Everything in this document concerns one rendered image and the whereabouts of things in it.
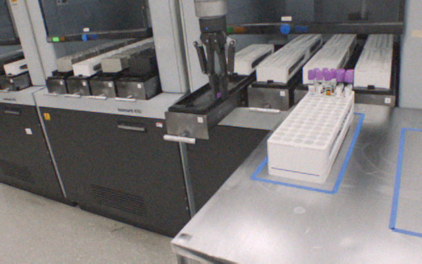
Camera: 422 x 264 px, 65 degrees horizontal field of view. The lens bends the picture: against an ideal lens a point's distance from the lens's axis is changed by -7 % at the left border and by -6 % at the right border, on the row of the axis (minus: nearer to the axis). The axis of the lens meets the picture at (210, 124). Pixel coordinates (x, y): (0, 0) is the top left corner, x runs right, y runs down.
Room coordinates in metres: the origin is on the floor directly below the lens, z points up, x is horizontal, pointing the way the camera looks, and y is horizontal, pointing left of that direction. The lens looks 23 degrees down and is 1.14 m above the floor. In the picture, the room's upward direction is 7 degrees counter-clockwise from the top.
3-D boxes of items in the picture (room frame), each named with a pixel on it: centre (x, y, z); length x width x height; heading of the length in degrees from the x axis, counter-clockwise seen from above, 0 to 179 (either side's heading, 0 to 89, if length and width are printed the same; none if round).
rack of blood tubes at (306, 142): (0.63, -0.21, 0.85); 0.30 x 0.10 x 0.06; 148
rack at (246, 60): (1.34, -0.18, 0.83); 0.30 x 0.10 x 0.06; 150
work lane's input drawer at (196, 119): (1.18, -0.09, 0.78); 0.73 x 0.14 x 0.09; 150
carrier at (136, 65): (1.39, 0.25, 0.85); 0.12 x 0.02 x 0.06; 60
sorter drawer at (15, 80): (2.03, 0.88, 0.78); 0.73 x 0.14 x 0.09; 150
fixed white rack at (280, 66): (1.20, -0.28, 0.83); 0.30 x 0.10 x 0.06; 150
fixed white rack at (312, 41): (1.48, -0.44, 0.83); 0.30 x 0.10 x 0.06; 150
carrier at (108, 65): (1.47, 0.38, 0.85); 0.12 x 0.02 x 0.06; 61
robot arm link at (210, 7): (1.00, -0.04, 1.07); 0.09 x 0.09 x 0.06
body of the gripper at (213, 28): (1.00, -0.04, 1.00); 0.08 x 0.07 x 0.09; 60
